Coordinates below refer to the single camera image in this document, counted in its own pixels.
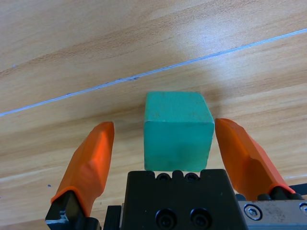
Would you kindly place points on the green wooden cube block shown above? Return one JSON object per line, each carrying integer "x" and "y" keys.
{"x": 177, "y": 134}

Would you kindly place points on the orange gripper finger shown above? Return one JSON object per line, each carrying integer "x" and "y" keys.
{"x": 247, "y": 158}
{"x": 88, "y": 163}

